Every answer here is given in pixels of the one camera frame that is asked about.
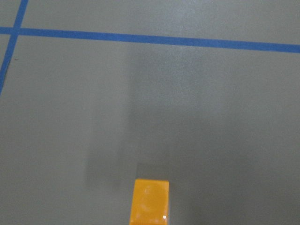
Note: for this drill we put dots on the orange trapezoid block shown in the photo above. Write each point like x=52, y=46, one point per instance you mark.
x=150, y=202

